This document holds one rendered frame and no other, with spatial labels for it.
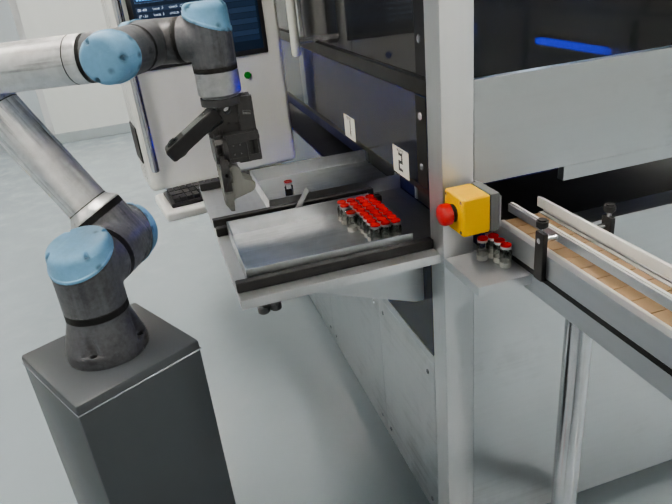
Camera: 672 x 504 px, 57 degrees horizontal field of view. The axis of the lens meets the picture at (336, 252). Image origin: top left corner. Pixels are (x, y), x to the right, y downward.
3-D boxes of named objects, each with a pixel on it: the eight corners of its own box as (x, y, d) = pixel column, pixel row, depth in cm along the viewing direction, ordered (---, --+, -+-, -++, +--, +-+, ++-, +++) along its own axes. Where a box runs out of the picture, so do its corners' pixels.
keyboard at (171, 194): (282, 167, 206) (282, 160, 205) (298, 178, 194) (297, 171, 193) (163, 195, 192) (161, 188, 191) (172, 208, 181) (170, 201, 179)
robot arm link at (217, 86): (196, 76, 101) (191, 70, 108) (201, 104, 103) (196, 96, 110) (241, 70, 103) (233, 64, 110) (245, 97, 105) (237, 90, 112)
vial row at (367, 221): (355, 215, 143) (353, 197, 141) (383, 245, 127) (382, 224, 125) (346, 217, 142) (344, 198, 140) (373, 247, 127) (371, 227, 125)
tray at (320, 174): (365, 160, 180) (364, 149, 178) (400, 187, 157) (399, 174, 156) (251, 182, 172) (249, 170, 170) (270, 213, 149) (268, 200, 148)
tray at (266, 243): (369, 206, 147) (368, 192, 146) (413, 248, 125) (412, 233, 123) (228, 235, 140) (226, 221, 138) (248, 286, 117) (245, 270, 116)
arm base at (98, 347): (89, 381, 110) (73, 335, 105) (54, 351, 120) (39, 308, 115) (163, 342, 119) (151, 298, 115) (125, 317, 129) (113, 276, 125)
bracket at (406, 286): (418, 293, 138) (416, 241, 132) (424, 299, 135) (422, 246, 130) (271, 330, 130) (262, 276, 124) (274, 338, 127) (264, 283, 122)
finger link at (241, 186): (260, 211, 114) (253, 163, 110) (229, 217, 113) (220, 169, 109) (257, 205, 117) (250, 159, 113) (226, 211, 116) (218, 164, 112)
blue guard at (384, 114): (251, 64, 289) (245, 24, 282) (431, 190, 121) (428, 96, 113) (250, 65, 289) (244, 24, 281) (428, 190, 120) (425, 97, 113)
